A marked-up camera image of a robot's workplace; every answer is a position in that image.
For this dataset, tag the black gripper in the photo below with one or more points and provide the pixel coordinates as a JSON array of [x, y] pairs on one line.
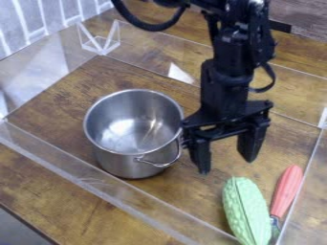
[[226, 114]]

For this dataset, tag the green bumpy toy vegetable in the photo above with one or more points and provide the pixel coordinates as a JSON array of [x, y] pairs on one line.
[[246, 211]]

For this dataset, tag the silver metal pot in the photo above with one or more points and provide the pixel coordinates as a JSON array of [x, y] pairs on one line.
[[134, 128]]

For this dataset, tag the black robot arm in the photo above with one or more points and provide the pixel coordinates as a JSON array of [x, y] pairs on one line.
[[244, 47]]

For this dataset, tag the red handled metal spoon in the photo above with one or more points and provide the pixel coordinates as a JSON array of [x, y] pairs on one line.
[[286, 189]]

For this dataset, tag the black wall strip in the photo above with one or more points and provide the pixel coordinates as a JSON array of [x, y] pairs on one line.
[[280, 26]]

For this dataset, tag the clear acrylic triangle bracket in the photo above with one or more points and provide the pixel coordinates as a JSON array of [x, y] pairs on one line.
[[98, 44]]

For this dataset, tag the clear acrylic enclosure wall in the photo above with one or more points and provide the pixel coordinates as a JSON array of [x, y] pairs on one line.
[[54, 185]]

